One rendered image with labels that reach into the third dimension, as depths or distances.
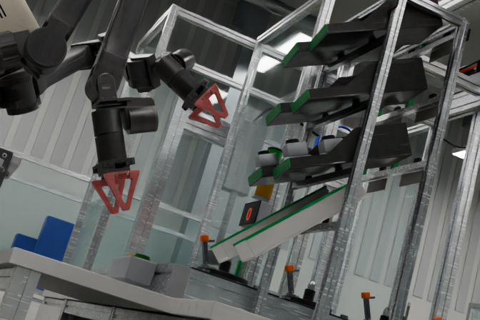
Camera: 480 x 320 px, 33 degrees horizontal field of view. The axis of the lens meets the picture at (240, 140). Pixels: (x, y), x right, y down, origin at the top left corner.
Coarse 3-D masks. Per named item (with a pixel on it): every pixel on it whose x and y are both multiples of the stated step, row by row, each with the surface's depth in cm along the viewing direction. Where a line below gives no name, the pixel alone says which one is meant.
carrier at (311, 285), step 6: (312, 282) 217; (312, 288) 216; (288, 294) 214; (294, 294) 214; (306, 294) 215; (312, 294) 215; (288, 300) 201; (294, 300) 210; (300, 300) 210; (306, 300) 209; (312, 300) 215; (306, 306) 203; (312, 306) 209; (330, 312) 213; (342, 318) 206
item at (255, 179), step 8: (344, 136) 187; (312, 152) 185; (264, 168) 182; (272, 168) 182; (256, 176) 185; (264, 176) 181; (272, 176) 182; (304, 176) 190; (312, 176) 192; (256, 184) 191; (264, 184) 194
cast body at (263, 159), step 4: (260, 152) 190; (264, 152) 189; (268, 152) 190; (256, 156) 190; (260, 156) 188; (264, 156) 188; (268, 156) 189; (272, 156) 189; (276, 156) 189; (256, 160) 190; (260, 160) 188; (264, 160) 188; (268, 160) 188; (272, 160) 189; (276, 160) 189; (256, 164) 191; (260, 164) 188; (264, 164) 188; (268, 164) 188; (272, 164) 188; (276, 164) 189; (256, 168) 188; (252, 172) 191
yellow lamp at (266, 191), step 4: (268, 184) 236; (272, 184) 236; (256, 188) 237; (260, 188) 235; (264, 188) 235; (268, 188) 235; (272, 188) 236; (256, 192) 236; (260, 192) 235; (264, 192) 235; (268, 192) 235; (264, 196) 234; (268, 196) 235
